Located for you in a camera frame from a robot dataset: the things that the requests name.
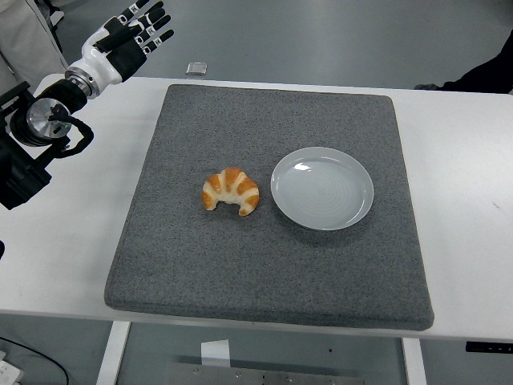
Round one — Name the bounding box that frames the person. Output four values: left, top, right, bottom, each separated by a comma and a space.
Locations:
0, 0, 71, 95

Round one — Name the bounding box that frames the white power strip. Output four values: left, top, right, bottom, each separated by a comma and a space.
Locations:
0, 350, 24, 385

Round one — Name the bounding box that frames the golden croissant bread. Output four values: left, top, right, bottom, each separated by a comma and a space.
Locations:
201, 167, 261, 217

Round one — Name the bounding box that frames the grey felt mat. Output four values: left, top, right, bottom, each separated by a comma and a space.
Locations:
103, 83, 436, 332

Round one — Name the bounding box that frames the black table control panel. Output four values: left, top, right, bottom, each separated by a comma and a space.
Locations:
465, 341, 513, 355

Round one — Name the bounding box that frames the grey metal plate with screws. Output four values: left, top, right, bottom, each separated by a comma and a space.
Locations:
164, 363, 366, 385

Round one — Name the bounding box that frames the light grey round plate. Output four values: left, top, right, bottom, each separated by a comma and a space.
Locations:
270, 146, 375, 231

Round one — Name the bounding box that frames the white tape strip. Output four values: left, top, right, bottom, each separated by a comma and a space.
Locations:
200, 339, 232, 367

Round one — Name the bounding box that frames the person's leg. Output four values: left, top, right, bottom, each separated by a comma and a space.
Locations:
414, 27, 513, 95

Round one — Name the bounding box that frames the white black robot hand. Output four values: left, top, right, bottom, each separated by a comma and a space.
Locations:
71, 0, 176, 87

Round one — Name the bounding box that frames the white table leg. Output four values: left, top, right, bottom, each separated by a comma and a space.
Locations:
402, 338, 428, 385
95, 320, 131, 385

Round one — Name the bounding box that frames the black floor cable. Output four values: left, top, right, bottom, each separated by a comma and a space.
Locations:
0, 335, 71, 385

